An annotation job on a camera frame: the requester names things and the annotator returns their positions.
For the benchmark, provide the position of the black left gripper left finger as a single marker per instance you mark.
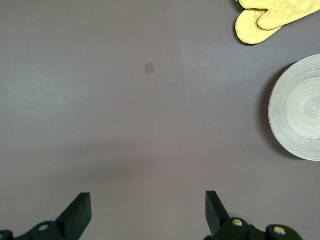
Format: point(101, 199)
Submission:
point(75, 217)

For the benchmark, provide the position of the yellow quilted oven mitt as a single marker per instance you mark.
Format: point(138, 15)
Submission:
point(285, 13)
point(250, 27)

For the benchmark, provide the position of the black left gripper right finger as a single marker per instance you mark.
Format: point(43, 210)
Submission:
point(217, 215)

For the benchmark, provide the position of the round pale wooden plate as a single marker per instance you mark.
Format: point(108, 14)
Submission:
point(297, 110)

